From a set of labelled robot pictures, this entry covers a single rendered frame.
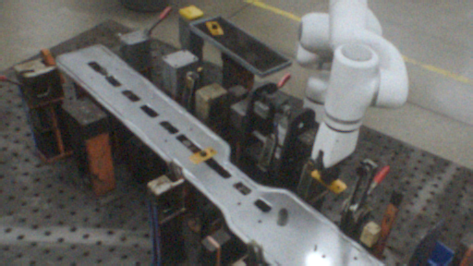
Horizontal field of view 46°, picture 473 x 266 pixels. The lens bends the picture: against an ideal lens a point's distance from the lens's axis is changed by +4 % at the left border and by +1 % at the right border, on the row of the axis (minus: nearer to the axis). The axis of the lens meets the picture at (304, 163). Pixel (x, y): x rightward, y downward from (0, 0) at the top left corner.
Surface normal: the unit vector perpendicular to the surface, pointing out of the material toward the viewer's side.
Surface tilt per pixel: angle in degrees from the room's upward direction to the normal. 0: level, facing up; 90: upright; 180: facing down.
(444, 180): 0
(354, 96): 90
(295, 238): 0
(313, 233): 0
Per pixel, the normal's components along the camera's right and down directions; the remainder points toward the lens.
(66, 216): 0.13, -0.74
